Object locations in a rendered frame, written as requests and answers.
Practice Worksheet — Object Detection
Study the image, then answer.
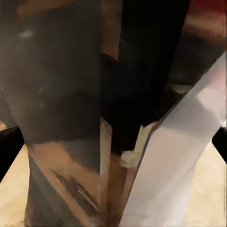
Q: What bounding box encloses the bottle of coffee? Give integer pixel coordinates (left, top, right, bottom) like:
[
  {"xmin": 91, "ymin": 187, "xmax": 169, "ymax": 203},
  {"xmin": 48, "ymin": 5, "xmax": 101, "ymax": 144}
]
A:
[{"xmin": 0, "ymin": 0, "xmax": 227, "ymax": 227}]

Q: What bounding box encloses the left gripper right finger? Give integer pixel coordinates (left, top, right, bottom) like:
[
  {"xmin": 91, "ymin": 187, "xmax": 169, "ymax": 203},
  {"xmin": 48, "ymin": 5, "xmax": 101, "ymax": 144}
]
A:
[{"xmin": 212, "ymin": 126, "xmax": 227, "ymax": 164}]

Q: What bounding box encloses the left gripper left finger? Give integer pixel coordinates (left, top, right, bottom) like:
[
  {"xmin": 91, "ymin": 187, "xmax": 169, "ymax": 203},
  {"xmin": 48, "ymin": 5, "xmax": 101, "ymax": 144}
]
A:
[{"xmin": 0, "ymin": 126, "xmax": 25, "ymax": 182}]

